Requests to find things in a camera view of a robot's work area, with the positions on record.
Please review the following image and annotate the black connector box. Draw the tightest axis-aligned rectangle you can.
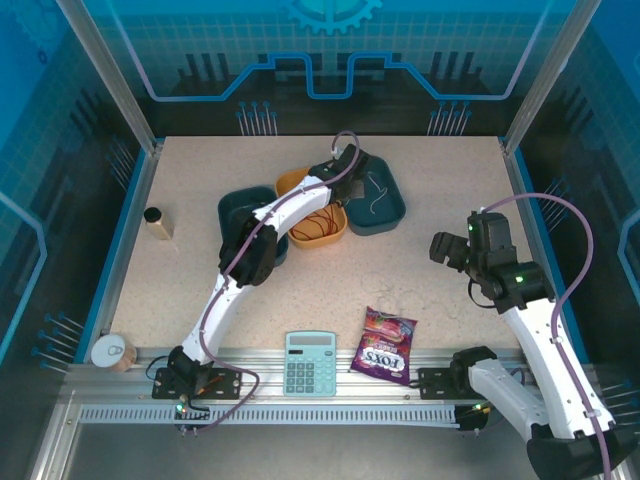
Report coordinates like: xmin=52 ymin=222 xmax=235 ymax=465
xmin=172 ymin=402 xmax=211 ymax=436
xmin=454 ymin=402 xmax=494 ymax=434

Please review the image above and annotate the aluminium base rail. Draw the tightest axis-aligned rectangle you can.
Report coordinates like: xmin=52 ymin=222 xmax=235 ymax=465
xmin=29 ymin=347 xmax=626 ymax=480

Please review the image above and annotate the aluminium side rail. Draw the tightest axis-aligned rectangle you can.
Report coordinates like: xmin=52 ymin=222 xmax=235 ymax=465
xmin=499 ymin=138 xmax=586 ymax=364
xmin=74 ymin=139 xmax=164 ymax=364

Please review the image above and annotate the white cable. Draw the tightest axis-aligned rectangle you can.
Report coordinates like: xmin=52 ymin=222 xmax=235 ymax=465
xmin=367 ymin=172 xmax=390 ymax=214
xmin=372 ymin=282 xmax=464 ymax=321

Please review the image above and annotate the orange plastic bin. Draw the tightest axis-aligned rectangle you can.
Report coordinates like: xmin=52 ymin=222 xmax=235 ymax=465
xmin=274 ymin=167 xmax=349 ymax=250

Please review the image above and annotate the gold bottle with black cap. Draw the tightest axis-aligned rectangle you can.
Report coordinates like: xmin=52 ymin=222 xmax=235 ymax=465
xmin=143 ymin=206 xmax=176 ymax=242

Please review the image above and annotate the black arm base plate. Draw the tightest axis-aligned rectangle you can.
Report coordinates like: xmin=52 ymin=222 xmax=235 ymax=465
xmin=152 ymin=367 xmax=246 ymax=401
xmin=417 ymin=367 xmax=474 ymax=401

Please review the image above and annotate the red cable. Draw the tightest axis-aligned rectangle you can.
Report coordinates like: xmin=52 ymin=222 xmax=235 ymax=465
xmin=292 ymin=214 xmax=336 ymax=241
xmin=299 ymin=207 xmax=344 ymax=240

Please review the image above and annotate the white slotted cable duct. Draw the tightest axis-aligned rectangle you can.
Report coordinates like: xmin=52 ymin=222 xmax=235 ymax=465
xmin=78 ymin=404 xmax=464 ymax=427

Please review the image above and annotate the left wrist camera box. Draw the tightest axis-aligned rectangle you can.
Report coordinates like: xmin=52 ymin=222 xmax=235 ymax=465
xmin=307 ymin=159 xmax=341 ymax=185

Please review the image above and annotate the light blue calculator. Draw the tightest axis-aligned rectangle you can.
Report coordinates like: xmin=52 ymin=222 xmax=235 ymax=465
xmin=283 ymin=330 xmax=339 ymax=399

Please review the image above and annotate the purple candy bag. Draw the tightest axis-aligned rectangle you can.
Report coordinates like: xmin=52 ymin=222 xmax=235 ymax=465
xmin=348 ymin=306 xmax=419 ymax=385

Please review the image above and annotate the tin can with pull tab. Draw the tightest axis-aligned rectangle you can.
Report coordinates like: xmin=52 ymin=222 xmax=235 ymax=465
xmin=89 ymin=333 xmax=139 ymax=374

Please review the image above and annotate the teal plastic bin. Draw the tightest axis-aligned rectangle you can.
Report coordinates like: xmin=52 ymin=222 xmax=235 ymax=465
xmin=344 ymin=155 xmax=407 ymax=237
xmin=217 ymin=185 xmax=291 ymax=267

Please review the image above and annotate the aluminium corner post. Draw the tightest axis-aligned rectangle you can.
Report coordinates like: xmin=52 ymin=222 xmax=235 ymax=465
xmin=54 ymin=0 xmax=164 ymax=154
xmin=499 ymin=0 xmax=604 ymax=154

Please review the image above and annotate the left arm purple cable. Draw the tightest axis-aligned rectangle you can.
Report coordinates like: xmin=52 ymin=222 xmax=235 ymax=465
xmin=187 ymin=130 xmax=361 ymax=436

